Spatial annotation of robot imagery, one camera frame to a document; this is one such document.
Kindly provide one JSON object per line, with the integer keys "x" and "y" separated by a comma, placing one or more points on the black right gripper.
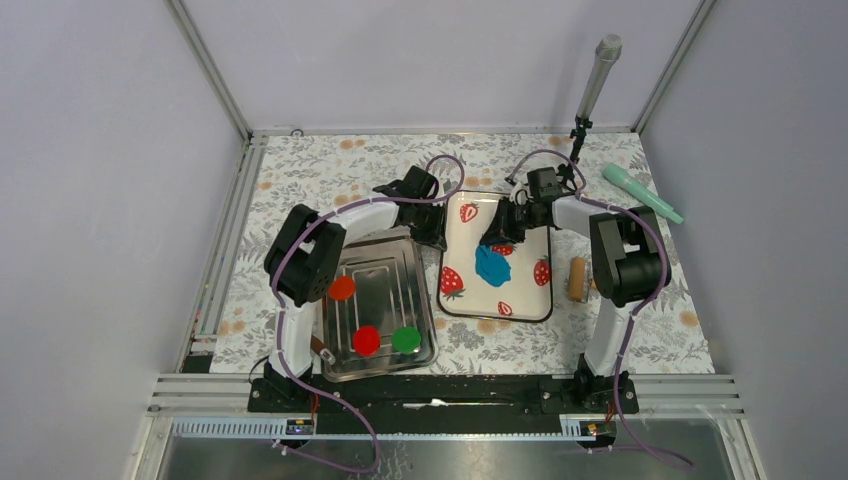
{"x": 500, "y": 230}

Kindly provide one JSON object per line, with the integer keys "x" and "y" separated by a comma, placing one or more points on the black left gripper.
{"x": 436, "y": 236}

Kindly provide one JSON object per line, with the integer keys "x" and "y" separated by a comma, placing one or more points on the blue dough piece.
{"x": 492, "y": 267}

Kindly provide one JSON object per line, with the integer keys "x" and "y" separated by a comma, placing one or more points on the white strawberry print tray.
{"x": 527, "y": 297}

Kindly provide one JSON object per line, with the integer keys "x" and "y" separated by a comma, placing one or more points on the wooden double-ended dough roller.
{"x": 580, "y": 282}

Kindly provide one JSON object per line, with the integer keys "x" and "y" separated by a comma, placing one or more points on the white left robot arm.
{"x": 303, "y": 259}

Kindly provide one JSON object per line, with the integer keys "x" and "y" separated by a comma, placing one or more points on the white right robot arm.
{"x": 629, "y": 260}

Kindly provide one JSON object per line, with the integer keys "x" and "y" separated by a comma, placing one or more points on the orange dough disc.
{"x": 343, "y": 288}

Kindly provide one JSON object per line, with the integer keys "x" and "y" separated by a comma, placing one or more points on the green dough disc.
{"x": 406, "y": 340}

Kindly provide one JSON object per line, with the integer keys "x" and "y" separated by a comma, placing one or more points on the red dough disc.
{"x": 366, "y": 341}

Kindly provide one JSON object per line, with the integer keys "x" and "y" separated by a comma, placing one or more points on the stainless steel baking tray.
{"x": 391, "y": 293}

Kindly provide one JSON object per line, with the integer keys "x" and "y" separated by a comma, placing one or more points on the mint green handheld tool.
{"x": 619, "y": 177}

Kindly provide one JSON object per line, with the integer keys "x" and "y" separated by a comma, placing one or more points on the silver microphone on stand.
{"x": 607, "y": 53}

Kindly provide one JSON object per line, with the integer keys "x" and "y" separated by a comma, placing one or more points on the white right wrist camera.
{"x": 519, "y": 194}

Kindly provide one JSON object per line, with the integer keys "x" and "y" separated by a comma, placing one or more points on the metal spatula wooden handle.
{"x": 320, "y": 349}

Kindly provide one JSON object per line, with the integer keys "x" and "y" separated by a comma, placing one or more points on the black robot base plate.
{"x": 431, "y": 405}

